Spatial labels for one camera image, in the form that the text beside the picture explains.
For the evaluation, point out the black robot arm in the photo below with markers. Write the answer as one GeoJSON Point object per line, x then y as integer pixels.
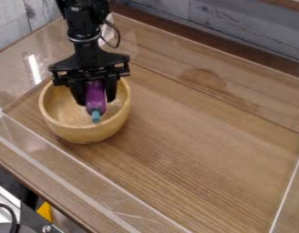
{"type": "Point", "coordinates": [84, 16]}

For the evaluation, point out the yellow sticker on base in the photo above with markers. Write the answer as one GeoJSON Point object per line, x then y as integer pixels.
{"type": "Point", "coordinates": [44, 211]}

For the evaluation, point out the purple toy eggplant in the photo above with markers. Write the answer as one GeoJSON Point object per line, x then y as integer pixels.
{"type": "Point", "coordinates": [95, 100]}

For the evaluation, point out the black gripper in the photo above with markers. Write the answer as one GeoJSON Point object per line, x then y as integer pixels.
{"type": "Point", "coordinates": [88, 64]}

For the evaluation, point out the clear acrylic tray walls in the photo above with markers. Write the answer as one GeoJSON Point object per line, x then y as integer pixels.
{"type": "Point", "coordinates": [204, 162]}

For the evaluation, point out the clear acrylic corner bracket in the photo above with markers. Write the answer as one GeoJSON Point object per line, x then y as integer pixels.
{"type": "Point", "coordinates": [107, 34]}

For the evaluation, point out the brown wooden bowl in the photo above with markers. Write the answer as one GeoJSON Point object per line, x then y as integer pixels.
{"type": "Point", "coordinates": [68, 119]}

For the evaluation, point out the black metal base with screw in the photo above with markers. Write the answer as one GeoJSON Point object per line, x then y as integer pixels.
{"type": "Point", "coordinates": [32, 223]}

